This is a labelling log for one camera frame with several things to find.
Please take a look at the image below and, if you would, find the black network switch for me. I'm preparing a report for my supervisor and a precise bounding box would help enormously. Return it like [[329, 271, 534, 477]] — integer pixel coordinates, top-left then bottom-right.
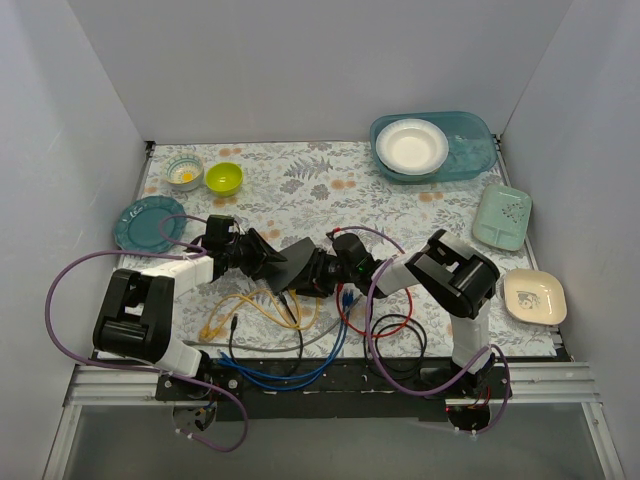
[[264, 237, 316, 295]]

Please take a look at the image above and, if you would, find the blue ethernet cable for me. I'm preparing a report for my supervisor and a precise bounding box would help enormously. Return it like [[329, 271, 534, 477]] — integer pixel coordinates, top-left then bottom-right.
[[217, 289, 353, 391], [219, 291, 363, 386]]

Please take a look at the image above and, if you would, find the red ethernet cable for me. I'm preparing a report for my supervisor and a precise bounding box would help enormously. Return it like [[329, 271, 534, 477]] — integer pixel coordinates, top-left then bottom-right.
[[335, 282, 414, 341]]

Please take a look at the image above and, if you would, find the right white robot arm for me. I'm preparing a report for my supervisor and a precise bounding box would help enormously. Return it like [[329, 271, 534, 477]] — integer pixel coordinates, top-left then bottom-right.
[[280, 229, 500, 398]]

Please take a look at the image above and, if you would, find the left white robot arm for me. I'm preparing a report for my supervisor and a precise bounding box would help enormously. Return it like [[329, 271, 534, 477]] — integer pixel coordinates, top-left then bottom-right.
[[93, 226, 286, 400]]

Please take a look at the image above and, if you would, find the lime green bowl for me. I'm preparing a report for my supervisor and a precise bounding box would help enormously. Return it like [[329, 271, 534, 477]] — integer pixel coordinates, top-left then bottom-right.
[[204, 162, 244, 197]]

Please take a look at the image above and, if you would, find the floral table mat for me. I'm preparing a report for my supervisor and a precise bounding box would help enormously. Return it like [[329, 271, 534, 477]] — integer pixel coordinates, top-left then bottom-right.
[[138, 142, 559, 358]]

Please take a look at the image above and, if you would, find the patterned small bowl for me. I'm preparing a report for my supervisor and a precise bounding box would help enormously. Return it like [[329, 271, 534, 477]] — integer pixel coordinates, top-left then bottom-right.
[[163, 153, 204, 192]]

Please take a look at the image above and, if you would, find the teal round plate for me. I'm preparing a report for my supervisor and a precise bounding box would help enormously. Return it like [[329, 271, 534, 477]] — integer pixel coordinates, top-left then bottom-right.
[[113, 195, 187, 256]]

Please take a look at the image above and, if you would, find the teal plastic tub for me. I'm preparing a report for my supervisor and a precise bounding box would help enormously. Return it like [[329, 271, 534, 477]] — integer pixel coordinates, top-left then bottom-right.
[[370, 111, 497, 184]]

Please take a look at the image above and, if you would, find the mint green square plate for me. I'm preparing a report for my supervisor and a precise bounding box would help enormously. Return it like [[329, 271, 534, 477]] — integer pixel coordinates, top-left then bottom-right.
[[472, 184, 533, 252]]

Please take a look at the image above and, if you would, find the cream square dish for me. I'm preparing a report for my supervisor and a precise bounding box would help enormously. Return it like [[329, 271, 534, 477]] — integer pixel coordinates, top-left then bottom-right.
[[503, 269, 567, 326]]

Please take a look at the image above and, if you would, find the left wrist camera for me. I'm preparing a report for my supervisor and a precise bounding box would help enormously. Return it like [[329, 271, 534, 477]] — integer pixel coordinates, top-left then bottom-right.
[[201, 214, 238, 251]]

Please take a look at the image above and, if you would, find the black looped cable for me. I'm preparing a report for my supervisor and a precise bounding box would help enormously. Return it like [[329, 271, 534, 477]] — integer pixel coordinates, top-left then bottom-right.
[[362, 314, 428, 374]]

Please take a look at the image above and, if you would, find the grey cable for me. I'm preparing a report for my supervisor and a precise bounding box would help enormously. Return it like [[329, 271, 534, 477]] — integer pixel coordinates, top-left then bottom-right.
[[182, 317, 343, 353]]

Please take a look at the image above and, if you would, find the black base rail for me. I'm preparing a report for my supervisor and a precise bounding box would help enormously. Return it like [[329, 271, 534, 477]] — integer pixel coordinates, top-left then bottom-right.
[[155, 359, 506, 422]]

